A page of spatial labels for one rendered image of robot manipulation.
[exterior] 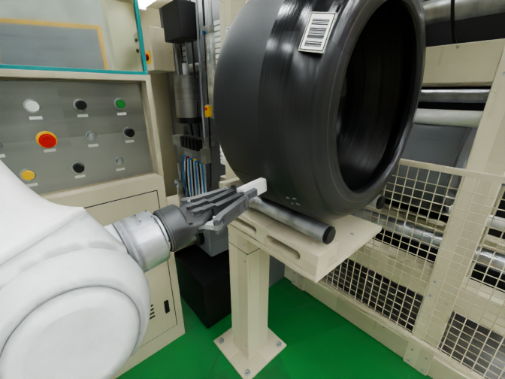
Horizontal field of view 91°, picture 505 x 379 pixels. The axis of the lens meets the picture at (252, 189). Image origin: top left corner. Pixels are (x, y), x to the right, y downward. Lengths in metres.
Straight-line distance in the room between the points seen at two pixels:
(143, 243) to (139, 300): 0.19
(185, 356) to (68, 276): 1.33
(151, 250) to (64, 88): 0.72
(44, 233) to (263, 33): 0.43
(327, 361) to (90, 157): 1.37
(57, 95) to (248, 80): 0.67
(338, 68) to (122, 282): 0.42
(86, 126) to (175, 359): 1.12
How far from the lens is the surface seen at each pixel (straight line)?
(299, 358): 1.48
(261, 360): 1.45
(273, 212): 0.68
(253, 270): 1.08
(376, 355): 1.60
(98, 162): 1.05
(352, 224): 0.89
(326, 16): 0.46
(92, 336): 0.20
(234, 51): 0.56
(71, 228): 0.24
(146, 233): 0.39
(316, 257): 0.61
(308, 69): 0.44
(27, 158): 1.03
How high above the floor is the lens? 1.21
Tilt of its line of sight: 21 degrees down
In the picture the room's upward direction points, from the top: straight up
